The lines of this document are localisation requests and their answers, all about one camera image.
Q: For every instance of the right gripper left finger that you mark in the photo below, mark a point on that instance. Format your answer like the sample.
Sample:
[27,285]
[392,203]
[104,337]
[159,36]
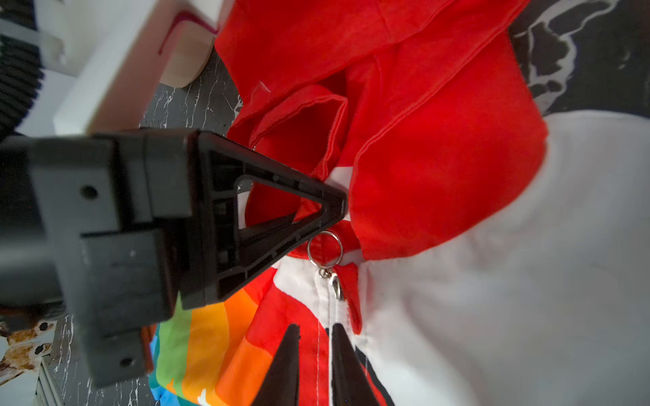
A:
[281,385]

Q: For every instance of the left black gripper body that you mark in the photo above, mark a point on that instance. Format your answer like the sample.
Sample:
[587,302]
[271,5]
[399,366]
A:
[95,227]

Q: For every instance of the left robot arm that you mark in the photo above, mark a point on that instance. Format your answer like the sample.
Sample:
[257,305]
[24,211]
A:
[20,61]

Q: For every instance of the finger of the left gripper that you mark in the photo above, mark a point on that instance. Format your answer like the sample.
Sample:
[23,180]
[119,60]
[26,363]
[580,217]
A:
[248,212]

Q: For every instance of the rainbow hooded kids jacket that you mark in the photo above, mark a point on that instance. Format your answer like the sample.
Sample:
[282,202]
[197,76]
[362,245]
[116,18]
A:
[493,253]

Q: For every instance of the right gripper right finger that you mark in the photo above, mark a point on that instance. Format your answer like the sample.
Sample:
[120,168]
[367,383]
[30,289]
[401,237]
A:
[349,384]

